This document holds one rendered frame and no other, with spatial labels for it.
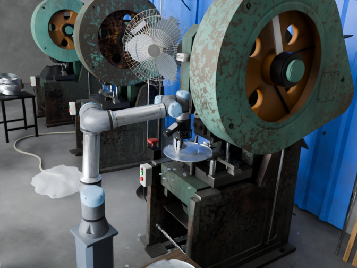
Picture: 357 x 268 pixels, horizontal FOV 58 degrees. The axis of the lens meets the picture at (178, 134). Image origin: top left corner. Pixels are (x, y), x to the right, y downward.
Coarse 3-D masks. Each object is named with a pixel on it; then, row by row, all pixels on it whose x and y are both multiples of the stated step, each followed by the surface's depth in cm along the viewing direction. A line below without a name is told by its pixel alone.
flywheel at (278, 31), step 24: (288, 24) 150; (312, 24) 156; (264, 48) 146; (288, 48) 155; (312, 48) 164; (264, 72) 148; (288, 72) 140; (312, 72) 168; (264, 96) 155; (288, 96) 165; (264, 120) 161
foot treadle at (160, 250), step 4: (184, 240) 215; (156, 244) 207; (160, 244) 208; (172, 244) 210; (180, 244) 211; (184, 244) 213; (144, 248) 203; (148, 248) 203; (152, 248) 203; (156, 248) 204; (160, 248) 204; (164, 248) 204; (168, 248) 206; (148, 252) 200; (152, 252) 200; (156, 252) 200; (160, 252) 200; (164, 252) 201; (152, 256) 196; (156, 256) 197
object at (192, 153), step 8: (192, 144) 203; (168, 152) 191; (184, 152) 190; (192, 152) 190; (200, 152) 192; (208, 152) 192; (176, 160) 180; (184, 160) 181; (192, 160) 181; (200, 160) 180
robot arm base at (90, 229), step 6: (84, 222) 164; (90, 222) 163; (96, 222) 164; (102, 222) 166; (84, 228) 164; (90, 228) 164; (96, 228) 164; (102, 228) 166; (108, 228) 172; (84, 234) 164; (90, 234) 164; (96, 234) 164; (102, 234) 166
